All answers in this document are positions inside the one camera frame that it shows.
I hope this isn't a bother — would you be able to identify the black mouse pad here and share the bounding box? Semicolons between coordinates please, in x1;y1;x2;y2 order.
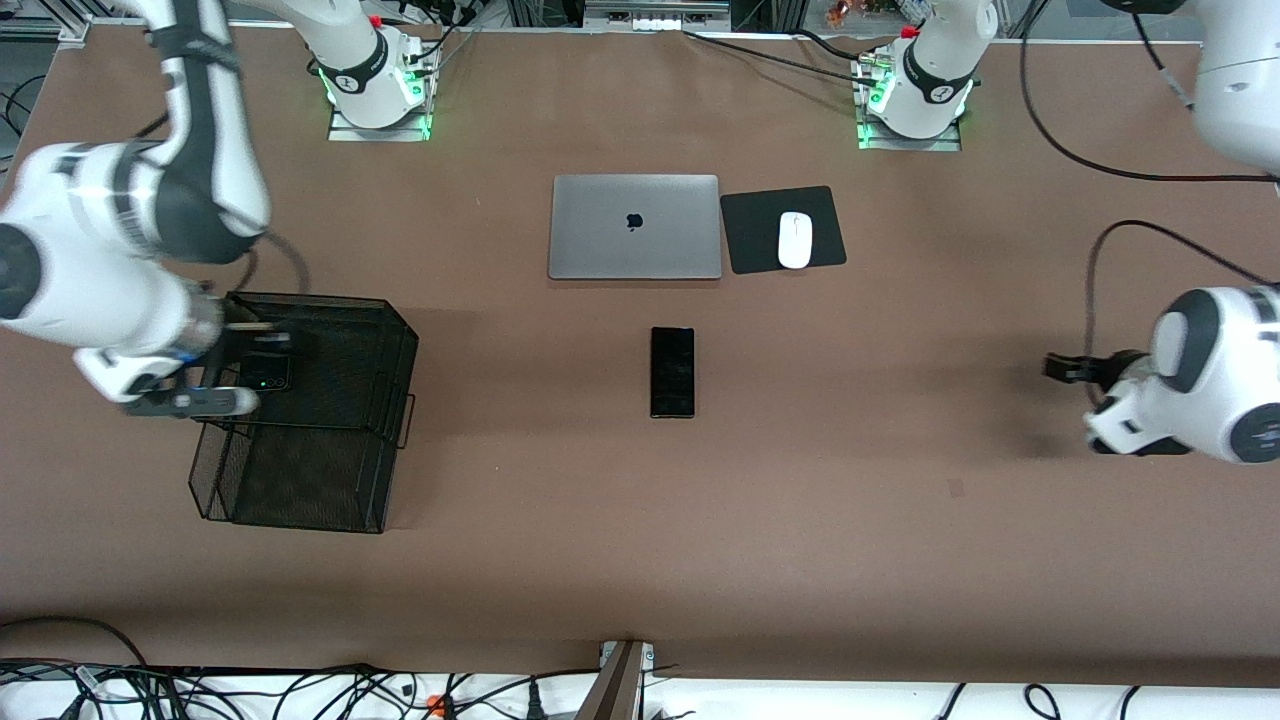
720;185;848;275

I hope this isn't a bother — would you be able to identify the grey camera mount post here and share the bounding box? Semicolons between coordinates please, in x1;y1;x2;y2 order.
578;640;657;720

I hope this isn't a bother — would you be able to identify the small black flip phone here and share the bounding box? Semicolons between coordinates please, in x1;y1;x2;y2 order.
240;350;293;394

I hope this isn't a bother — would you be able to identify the black mesh two-tier tray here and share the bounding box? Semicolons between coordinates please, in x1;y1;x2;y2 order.
188;291;420;535

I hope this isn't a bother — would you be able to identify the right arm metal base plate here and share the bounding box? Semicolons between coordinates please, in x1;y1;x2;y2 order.
328;100;433;143

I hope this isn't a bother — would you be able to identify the long black smartphone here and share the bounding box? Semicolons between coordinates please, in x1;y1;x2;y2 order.
649;326;697;420

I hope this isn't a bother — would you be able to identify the aluminium frame profile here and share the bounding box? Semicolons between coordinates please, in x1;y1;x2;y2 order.
40;0;94;49

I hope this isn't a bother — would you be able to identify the white computer mouse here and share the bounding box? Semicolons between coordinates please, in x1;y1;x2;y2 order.
778;211;813;270

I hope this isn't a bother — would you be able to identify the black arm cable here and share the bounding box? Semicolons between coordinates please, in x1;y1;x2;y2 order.
150;110;312;297
1019;0;1280;406

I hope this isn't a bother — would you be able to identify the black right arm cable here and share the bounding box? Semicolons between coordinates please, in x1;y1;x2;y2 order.
150;110;312;297

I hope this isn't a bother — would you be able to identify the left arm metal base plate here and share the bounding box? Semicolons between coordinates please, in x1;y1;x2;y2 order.
858;118;963;153

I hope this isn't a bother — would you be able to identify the black cable on table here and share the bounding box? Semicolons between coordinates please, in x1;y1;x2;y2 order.
683;28;883;87

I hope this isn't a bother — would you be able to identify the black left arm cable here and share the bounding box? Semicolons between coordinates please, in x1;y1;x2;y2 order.
1019;0;1280;406

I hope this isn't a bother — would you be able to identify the grey power strip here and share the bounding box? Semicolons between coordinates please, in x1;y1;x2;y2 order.
585;0;732;32

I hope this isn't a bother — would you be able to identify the silver closed laptop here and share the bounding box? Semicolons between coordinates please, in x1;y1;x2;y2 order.
547;174;723;281

